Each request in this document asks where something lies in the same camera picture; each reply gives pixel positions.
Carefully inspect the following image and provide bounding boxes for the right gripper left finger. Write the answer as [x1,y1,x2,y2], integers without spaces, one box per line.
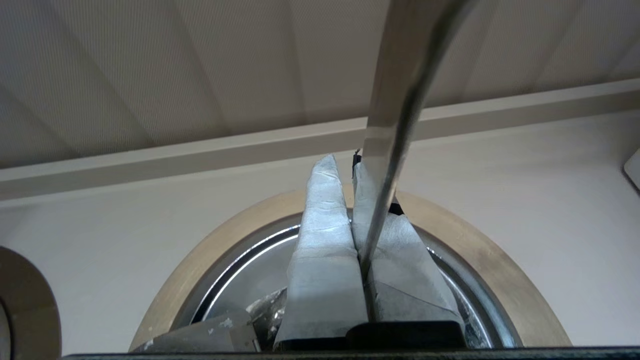
[274,154,369,351]

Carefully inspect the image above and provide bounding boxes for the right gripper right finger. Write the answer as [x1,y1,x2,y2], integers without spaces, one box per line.
[351,159,466,348]

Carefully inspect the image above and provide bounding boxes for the steel hinged lid black knob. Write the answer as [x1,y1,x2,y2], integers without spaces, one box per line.
[131,212,524,354]

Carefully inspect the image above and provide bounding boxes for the steel ladle handle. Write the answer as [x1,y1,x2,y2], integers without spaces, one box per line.
[357,0,478,281]

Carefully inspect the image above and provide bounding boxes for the round steel soup well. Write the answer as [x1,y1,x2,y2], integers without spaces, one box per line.
[129,182,574,351]

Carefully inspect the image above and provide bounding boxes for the white box container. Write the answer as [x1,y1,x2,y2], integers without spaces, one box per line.
[622,148,640,193]

